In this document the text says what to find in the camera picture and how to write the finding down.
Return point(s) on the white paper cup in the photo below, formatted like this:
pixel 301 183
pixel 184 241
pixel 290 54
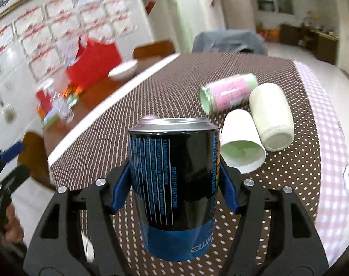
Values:
pixel 237 128

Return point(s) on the white refrigerator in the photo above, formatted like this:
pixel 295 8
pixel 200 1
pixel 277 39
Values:
pixel 237 8

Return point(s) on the person's left hand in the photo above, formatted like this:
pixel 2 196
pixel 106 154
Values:
pixel 13 225

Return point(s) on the group of wall paper sheets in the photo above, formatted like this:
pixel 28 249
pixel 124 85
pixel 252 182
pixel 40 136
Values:
pixel 56 20

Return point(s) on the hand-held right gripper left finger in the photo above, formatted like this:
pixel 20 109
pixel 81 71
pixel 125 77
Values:
pixel 121 191

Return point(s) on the pink checked cloth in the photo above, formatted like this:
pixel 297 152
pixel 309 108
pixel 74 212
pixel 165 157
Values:
pixel 330 149

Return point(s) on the black and blue can cup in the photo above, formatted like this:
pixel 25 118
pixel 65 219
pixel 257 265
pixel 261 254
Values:
pixel 168 178

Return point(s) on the wooden chair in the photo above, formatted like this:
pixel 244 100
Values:
pixel 154 49
pixel 33 155

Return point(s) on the red paper bag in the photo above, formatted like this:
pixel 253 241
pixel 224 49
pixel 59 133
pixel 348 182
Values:
pixel 94 63

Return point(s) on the grey cloth on chair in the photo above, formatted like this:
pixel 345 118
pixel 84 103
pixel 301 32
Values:
pixel 229 41

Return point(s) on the cream cup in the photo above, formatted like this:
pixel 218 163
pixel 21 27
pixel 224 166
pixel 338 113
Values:
pixel 271 112

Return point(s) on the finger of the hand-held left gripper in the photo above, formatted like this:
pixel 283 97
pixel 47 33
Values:
pixel 12 151
pixel 17 175

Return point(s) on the pink and green cup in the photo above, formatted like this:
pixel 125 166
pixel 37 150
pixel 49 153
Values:
pixel 229 90

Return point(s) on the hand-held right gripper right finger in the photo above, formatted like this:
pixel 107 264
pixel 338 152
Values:
pixel 229 191

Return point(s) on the white bowl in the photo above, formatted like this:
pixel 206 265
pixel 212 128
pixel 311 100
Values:
pixel 122 69

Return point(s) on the dark wooden cabinet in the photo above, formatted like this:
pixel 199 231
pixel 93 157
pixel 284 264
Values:
pixel 312 41

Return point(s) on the brown dotted tablecloth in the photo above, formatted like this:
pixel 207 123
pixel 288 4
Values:
pixel 168 92

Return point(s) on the colourful snack packet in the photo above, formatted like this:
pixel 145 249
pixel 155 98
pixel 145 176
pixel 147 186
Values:
pixel 58 109

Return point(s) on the wooden table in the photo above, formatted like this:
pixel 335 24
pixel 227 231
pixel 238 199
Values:
pixel 91 100

